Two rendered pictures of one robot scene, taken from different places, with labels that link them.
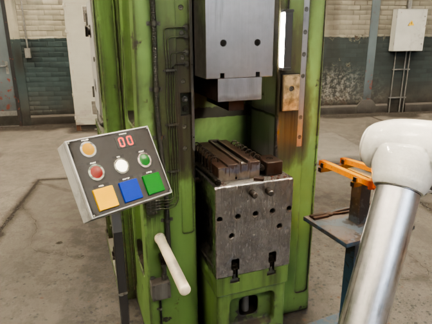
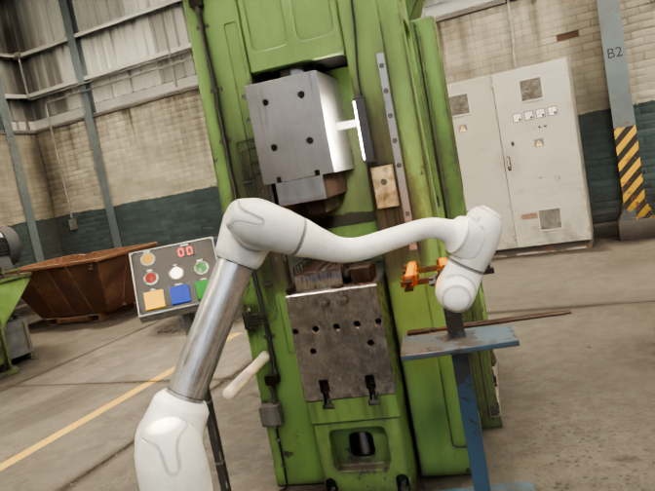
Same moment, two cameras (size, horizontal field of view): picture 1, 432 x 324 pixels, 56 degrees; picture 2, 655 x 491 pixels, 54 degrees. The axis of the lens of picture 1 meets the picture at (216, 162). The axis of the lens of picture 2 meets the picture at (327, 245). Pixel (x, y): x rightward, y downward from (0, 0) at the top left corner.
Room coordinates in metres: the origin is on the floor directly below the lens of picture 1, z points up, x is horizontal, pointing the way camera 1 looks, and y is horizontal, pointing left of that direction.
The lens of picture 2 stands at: (-0.36, -1.60, 1.37)
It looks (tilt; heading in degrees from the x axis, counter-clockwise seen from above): 6 degrees down; 34
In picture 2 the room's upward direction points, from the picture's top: 11 degrees counter-clockwise
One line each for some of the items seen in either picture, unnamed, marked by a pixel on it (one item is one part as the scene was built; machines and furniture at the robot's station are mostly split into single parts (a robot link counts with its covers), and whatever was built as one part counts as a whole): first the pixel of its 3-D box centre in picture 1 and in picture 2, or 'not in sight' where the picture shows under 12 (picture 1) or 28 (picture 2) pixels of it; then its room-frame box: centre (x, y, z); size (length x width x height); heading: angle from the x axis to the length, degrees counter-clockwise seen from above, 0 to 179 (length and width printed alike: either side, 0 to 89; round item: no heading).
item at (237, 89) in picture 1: (222, 83); (313, 187); (1.93, -0.03, 1.32); 0.42 x 0.20 x 0.10; 20
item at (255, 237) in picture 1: (231, 206); (353, 325); (1.96, -0.08, 0.69); 0.56 x 0.38 x 0.45; 20
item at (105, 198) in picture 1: (105, 198); (154, 300); (1.30, 0.38, 1.01); 0.07 x 0.05 x 0.07; 135
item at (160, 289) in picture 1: (160, 288); (271, 413); (1.72, 0.28, 0.36); 0.09 x 0.07 x 0.12; 110
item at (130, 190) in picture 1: (130, 190); (180, 294); (1.37, 0.31, 1.01); 0.07 x 0.05 x 0.07; 135
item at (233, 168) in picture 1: (222, 157); (328, 269); (1.93, -0.03, 0.96); 0.42 x 0.20 x 0.09; 20
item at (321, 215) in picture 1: (362, 207); (486, 322); (1.88, -0.72, 0.71); 0.60 x 0.04 x 0.01; 113
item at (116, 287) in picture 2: not in sight; (84, 287); (5.04, 6.20, 0.42); 1.89 x 1.20 x 0.85; 98
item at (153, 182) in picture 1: (152, 183); (206, 289); (1.44, 0.24, 1.01); 0.07 x 0.05 x 0.07; 135
